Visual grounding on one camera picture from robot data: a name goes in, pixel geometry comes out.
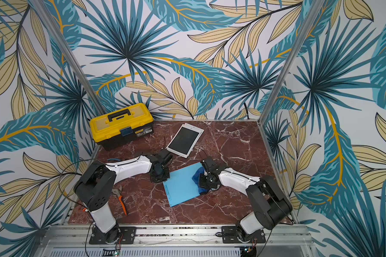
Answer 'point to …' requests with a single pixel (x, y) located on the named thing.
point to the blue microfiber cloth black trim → (202, 190)
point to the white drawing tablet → (185, 140)
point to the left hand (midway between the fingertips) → (164, 182)
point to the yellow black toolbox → (121, 125)
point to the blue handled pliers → (113, 159)
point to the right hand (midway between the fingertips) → (200, 184)
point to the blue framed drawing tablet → (180, 186)
